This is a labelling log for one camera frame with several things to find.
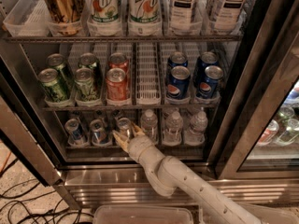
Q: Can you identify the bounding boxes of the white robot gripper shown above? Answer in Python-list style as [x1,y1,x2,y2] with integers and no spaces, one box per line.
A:
[112,122,164,172]

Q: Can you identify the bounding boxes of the redbull can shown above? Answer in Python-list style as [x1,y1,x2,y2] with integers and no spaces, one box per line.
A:
[117,118,133,138]
[90,119,108,146]
[64,119,87,145]

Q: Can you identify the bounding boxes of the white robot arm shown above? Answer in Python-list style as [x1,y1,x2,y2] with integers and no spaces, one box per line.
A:
[112,123,262,224]

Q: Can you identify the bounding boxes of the front orange soda can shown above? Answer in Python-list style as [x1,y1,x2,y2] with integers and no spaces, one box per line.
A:
[106,68,127,101]

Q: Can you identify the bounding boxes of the orange soda can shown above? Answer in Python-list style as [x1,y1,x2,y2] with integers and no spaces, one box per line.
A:
[108,52,129,73]
[106,68,127,101]

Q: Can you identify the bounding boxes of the front left pepsi can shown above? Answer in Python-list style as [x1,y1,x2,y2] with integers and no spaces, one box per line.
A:
[166,66,191,100]

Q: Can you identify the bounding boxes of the pepsi can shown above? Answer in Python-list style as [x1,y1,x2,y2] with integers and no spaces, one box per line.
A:
[166,66,191,100]
[166,51,188,74]
[192,51,219,86]
[196,65,223,99]

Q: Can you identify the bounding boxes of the green can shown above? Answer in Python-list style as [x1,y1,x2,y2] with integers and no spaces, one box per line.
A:
[47,53,73,88]
[75,68,99,102]
[78,52,103,85]
[37,68,69,103]

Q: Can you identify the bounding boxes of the rear orange soda can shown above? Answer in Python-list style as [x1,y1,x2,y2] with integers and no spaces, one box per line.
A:
[108,52,129,73]

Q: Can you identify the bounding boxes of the front left green can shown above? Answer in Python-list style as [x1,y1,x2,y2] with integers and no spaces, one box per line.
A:
[37,68,69,103]

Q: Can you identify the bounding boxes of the front right pepsi can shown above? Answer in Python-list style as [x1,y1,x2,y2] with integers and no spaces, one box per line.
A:
[196,65,223,99]

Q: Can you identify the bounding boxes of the rear left pepsi can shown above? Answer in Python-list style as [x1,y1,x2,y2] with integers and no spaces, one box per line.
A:
[166,51,188,74]

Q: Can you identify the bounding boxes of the rear left green can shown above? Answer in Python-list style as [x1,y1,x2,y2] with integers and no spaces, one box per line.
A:
[47,53,73,88]

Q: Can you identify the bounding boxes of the open steel fridge door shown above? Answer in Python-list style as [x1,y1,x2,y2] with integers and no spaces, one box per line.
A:
[0,58,66,186]

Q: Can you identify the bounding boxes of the rear right pepsi can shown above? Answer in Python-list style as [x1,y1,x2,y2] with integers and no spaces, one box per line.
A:
[192,51,219,86]

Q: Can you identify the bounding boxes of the right glass fridge door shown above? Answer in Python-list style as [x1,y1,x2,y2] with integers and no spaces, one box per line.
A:
[207,0,299,179]

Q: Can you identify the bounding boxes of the gold tall can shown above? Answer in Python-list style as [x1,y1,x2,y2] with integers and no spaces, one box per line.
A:
[44,0,84,35]

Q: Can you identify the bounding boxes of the empty top shelf tray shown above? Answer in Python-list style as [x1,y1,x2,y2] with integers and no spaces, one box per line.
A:
[4,0,49,37]

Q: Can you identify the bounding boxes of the left clear water bottle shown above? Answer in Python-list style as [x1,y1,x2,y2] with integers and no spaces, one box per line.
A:
[141,109,158,144]

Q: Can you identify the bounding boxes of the clear water bottle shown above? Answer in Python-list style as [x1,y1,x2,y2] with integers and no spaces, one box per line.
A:
[184,111,208,146]
[164,111,183,146]
[141,109,158,144]

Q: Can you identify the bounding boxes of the middle clear water bottle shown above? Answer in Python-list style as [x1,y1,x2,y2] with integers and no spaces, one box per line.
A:
[164,111,183,146]

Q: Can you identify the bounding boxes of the right clear water bottle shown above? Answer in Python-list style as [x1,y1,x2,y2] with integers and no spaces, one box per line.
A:
[184,111,208,146]

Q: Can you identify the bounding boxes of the left clear plastic bin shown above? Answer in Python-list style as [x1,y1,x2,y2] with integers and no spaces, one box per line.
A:
[93,205,193,224]

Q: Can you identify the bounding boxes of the clear plastic bin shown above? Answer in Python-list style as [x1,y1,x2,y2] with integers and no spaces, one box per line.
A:
[93,205,193,224]
[199,203,299,224]

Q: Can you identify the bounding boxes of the right 7up bottle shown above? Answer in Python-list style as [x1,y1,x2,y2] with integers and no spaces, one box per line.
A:
[129,0,159,23]

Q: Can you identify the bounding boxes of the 7up bottle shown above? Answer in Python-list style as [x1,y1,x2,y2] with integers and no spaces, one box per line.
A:
[129,0,159,23]
[87,0,120,23]

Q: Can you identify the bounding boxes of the left 7up bottle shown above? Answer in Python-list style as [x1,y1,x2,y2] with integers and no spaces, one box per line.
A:
[87,0,120,23]

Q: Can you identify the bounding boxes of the left teas tea bottle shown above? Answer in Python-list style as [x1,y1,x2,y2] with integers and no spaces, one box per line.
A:
[169,0,199,30]

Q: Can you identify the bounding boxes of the teas tea bottle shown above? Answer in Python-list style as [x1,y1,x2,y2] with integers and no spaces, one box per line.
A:
[209,0,246,34]
[169,0,199,30]

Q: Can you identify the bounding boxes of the right teas tea bottle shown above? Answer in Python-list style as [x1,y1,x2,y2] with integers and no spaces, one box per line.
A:
[209,0,246,34]

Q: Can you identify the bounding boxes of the right clear plastic bin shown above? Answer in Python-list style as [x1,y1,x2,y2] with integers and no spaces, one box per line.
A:
[199,203,299,224]

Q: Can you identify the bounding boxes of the black floor cables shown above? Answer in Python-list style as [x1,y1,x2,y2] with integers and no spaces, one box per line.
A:
[0,157,94,224]

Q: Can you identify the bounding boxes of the orange floor cable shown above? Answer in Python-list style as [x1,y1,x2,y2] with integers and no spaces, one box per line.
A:
[0,149,13,176]

